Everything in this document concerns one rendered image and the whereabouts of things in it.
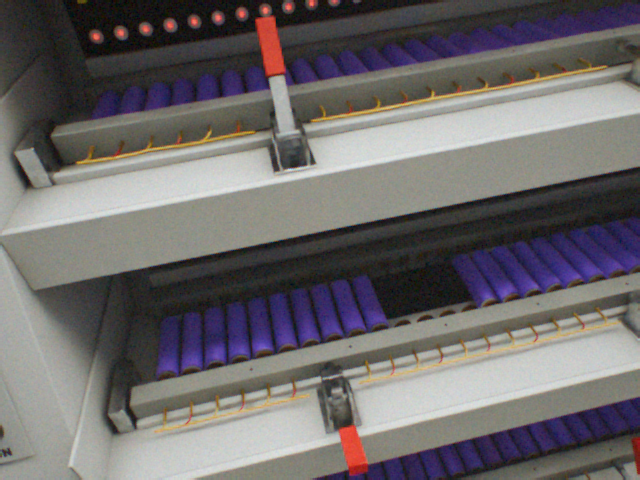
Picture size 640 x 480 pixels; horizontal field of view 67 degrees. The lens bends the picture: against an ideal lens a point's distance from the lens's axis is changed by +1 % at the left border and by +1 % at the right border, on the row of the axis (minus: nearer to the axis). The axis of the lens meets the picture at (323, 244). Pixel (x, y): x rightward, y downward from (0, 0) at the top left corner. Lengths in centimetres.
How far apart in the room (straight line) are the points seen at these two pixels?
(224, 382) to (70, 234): 16
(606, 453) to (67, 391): 50
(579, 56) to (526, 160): 12
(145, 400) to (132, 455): 4
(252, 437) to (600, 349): 29
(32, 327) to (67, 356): 5
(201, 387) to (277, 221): 16
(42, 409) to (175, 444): 10
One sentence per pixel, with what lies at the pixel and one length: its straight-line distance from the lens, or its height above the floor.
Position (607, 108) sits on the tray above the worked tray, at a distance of 39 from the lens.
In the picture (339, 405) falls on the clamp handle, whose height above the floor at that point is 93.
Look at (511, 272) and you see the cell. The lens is 48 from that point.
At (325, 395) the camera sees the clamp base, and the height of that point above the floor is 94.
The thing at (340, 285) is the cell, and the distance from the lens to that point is 46.
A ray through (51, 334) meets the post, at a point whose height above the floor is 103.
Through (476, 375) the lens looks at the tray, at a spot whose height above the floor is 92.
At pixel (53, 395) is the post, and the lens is 37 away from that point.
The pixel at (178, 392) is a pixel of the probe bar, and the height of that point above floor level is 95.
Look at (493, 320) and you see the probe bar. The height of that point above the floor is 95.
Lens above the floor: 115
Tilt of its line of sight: 17 degrees down
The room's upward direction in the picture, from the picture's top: 10 degrees counter-clockwise
